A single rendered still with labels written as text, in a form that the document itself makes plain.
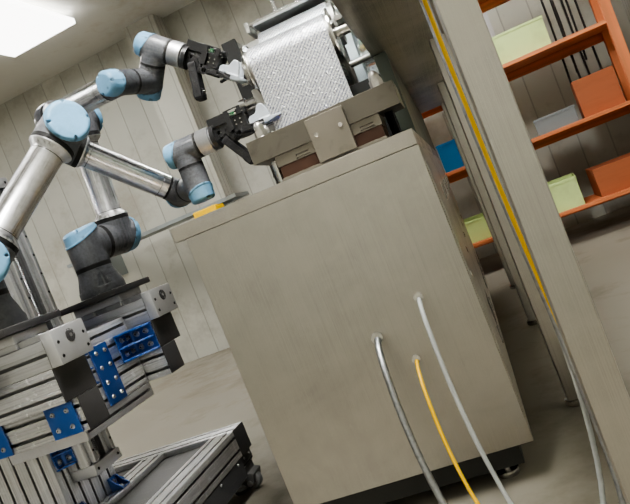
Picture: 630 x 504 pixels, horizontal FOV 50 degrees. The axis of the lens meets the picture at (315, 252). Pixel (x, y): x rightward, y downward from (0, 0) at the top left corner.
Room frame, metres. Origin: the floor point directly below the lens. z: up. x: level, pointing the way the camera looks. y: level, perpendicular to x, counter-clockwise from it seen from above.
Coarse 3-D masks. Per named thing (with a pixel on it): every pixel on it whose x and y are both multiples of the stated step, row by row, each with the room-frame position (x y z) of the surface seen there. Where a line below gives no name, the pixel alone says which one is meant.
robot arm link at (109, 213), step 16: (96, 112) 2.33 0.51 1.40; (96, 128) 2.32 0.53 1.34; (96, 176) 2.31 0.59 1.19; (96, 192) 2.31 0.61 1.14; (112, 192) 2.33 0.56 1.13; (96, 208) 2.32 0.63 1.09; (112, 208) 2.32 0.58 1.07; (112, 224) 2.30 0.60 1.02; (128, 224) 2.34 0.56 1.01; (128, 240) 2.32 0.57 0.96; (112, 256) 2.30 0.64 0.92
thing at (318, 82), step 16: (304, 64) 1.90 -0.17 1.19; (320, 64) 1.89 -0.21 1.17; (336, 64) 1.88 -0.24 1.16; (272, 80) 1.92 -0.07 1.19; (288, 80) 1.91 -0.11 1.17; (304, 80) 1.90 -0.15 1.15; (320, 80) 1.89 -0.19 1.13; (336, 80) 1.89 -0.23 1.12; (272, 96) 1.93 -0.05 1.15; (288, 96) 1.92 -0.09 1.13; (304, 96) 1.91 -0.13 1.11; (320, 96) 1.90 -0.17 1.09; (336, 96) 1.89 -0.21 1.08; (352, 96) 1.88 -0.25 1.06; (272, 112) 1.93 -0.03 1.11; (288, 112) 1.92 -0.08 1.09; (304, 112) 1.91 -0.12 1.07
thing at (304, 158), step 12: (360, 120) 1.70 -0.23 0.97; (372, 120) 1.69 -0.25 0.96; (384, 120) 1.80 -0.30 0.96; (360, 132) 1.70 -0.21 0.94; (372, 132) 1.69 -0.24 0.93; (384, 132) 1.69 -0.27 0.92; (312, 144) 1.72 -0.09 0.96; (360, 144) 1.70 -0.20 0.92; (288, 156) 1.74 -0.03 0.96; (300, 156) 1.75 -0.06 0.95; (312, 156) 1.73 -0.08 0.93; (288, 168) 1.75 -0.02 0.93; (300, 168) 1.74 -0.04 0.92; (312, 168) 1.73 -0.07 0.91
